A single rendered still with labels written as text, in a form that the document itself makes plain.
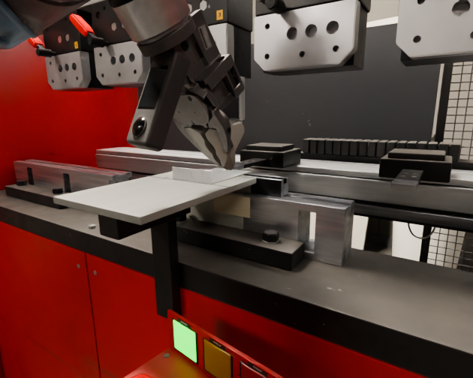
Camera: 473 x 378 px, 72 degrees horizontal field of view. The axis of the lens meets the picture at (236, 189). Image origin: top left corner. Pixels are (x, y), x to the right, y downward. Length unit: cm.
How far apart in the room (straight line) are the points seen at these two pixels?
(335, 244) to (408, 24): 31
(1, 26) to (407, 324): 48
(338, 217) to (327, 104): 59
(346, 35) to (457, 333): 38
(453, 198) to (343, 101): 45
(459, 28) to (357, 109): 60
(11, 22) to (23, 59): 103
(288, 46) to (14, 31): 34
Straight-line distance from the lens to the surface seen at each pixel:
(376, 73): 103
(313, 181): 80
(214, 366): 46
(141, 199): 45
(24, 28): 33
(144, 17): 39
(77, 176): 96
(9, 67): 134
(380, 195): 77
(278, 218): 56
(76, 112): 143
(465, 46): 47
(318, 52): 50
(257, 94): 116
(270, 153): 78
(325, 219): 53
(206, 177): 53
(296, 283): 49
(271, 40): 53
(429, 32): 47
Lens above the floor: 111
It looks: 13 degrees down
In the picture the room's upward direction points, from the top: 1 degrees counter-clockwise
